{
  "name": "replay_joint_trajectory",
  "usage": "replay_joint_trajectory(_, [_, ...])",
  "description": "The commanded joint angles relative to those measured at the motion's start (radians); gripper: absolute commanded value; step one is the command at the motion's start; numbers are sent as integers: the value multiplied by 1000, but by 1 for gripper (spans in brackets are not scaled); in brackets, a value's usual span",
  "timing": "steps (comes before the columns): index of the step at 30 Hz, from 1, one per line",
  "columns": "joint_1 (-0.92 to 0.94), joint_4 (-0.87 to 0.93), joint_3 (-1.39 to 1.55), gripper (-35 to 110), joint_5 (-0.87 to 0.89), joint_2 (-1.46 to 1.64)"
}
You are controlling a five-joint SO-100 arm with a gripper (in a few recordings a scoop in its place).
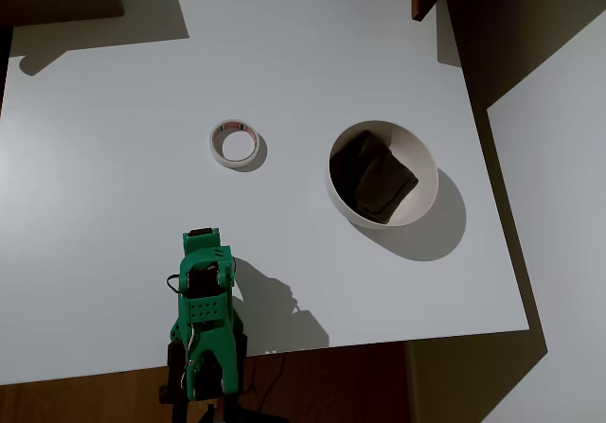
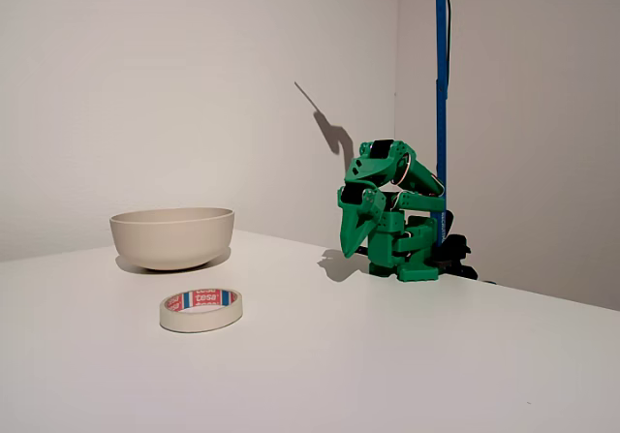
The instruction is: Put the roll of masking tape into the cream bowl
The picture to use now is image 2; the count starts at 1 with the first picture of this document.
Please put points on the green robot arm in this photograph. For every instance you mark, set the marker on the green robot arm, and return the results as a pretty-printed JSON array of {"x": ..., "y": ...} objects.
[{"x": 416, "y": 273}]

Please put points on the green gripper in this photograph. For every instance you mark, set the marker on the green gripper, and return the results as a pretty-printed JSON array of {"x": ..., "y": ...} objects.
[{"x": 355, "y": 219}]

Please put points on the white masking tape roll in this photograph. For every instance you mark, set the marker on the white masking tape roll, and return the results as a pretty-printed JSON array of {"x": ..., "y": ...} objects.
[{"x": 167, "y": 320}]

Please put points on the beige bowl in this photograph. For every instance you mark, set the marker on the beige bowl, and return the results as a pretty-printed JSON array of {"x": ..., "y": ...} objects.
[{"x": 169, "y": 239}]

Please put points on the large black table clamp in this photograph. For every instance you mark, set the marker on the large black table clamp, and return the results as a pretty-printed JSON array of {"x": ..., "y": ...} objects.
[{"x": 457, "y": 249}]

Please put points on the blue vertical pole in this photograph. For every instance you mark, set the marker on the blue vertical pole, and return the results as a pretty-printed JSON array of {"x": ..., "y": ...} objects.
[{"x": 441, "y": 65}]

